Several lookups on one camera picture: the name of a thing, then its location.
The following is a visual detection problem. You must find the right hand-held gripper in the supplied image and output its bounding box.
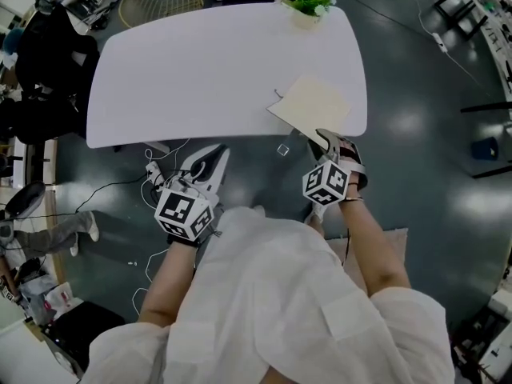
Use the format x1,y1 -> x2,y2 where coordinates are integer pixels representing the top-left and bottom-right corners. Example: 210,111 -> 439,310
302,128 -> 369,207

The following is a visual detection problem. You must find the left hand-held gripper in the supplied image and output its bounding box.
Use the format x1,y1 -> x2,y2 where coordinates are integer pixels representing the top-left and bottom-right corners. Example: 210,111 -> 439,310
154,144 -> 231,242

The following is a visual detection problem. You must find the beige paper sheet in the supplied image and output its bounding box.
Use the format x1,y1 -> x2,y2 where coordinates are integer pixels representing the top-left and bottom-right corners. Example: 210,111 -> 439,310
266,74 -> 354,152

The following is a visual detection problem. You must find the person's right forearm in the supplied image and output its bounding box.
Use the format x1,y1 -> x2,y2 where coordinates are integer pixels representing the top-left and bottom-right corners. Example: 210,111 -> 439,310
338,174 -> 413,296

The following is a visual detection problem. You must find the person's left forearm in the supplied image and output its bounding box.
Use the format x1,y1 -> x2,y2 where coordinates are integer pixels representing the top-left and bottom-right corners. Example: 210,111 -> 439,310
138,238 -> 202,328

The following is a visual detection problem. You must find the person's right hand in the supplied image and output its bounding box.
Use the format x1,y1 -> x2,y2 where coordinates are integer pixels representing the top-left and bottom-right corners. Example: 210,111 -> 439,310
339,141 -> 361,166

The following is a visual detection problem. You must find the white power strip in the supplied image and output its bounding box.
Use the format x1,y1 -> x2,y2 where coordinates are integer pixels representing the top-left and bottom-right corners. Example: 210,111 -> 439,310
144,162 -> 162,185
431,31 -> 450,54

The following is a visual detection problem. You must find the potted plant with white flowers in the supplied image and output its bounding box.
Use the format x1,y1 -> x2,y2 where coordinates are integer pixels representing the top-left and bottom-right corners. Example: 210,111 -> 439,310
272,0 -> 338,31

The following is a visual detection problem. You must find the person's white shirt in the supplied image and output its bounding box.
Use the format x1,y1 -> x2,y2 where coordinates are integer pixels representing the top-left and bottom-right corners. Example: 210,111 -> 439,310
81,206 -> 457,384

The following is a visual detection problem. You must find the blue-green waste bin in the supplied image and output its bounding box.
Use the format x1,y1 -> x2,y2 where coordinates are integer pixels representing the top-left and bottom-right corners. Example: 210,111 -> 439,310
470,137 -> 502,162

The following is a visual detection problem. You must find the black square stool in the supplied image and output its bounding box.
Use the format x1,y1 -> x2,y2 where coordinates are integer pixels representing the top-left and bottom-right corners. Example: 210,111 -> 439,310
433,0 -> 490,42

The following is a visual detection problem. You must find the black chair with dark jacket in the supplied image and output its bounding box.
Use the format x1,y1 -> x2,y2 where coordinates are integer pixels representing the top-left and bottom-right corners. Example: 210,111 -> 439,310
0,4 -> 101,146

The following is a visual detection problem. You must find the black box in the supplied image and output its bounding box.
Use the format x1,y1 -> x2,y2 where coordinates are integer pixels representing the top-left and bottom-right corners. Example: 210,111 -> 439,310
41,301 -> 126,376

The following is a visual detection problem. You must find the white plastic bag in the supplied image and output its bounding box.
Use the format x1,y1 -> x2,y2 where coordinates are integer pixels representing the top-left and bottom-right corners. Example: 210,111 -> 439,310
18,274 -> 76,320

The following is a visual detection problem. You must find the black wrist strap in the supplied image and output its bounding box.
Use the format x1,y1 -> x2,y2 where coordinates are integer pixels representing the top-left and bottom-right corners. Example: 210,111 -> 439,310
166,231 -> 202,250

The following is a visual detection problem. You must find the white cable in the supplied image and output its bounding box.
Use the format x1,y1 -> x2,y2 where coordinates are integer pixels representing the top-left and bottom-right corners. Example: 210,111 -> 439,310
130,137 -> 192,315

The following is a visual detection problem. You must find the black cable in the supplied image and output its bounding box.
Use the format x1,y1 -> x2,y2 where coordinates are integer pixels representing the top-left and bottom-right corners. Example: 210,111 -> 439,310
47,173 -> 150,220

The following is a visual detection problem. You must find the gold wire stool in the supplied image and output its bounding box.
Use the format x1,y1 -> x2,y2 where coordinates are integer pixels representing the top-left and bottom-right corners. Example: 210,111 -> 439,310
118,0 -> 206,29

